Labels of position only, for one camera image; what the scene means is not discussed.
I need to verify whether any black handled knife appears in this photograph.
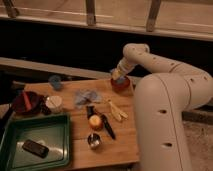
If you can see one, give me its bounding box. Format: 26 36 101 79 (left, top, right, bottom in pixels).
101 115 116 140

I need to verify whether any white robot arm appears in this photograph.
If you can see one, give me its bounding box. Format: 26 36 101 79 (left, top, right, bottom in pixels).
112 43 213 171

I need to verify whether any orange apple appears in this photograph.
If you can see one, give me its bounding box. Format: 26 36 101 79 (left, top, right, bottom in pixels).
88 115 103 130

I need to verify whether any dark red bowl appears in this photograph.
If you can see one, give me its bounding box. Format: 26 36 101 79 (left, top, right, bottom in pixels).
12 91 42 115

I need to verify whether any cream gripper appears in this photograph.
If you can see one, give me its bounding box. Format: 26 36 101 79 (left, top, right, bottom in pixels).
111 59 134 80

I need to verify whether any dark brown rectangular block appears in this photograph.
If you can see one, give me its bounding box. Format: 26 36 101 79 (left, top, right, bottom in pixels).
22 139 49 158

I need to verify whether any small metal cup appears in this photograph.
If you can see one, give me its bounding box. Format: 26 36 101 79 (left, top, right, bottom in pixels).
87 133 101 149

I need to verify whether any white cylindrical cup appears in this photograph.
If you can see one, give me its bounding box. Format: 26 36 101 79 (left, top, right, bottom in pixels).
45 96 62 113

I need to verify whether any wooden cutting board table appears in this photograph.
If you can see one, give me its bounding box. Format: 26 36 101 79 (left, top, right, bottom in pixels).
12 78 141 171

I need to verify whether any blue sponge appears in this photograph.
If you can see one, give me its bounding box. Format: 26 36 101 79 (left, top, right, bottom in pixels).
110 68 126 84

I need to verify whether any crumpled blue cloth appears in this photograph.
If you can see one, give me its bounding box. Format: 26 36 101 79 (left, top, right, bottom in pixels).
74 90 102 107

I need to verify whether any small dark object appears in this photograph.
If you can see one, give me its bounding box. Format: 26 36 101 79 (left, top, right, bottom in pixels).
86 105 95 118

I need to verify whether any small blue cup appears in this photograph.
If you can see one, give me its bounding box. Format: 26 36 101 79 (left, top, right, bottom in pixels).
48 75 62 90

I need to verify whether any green plastic tray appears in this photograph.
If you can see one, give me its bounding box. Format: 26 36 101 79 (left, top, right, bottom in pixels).
0 114 70 171

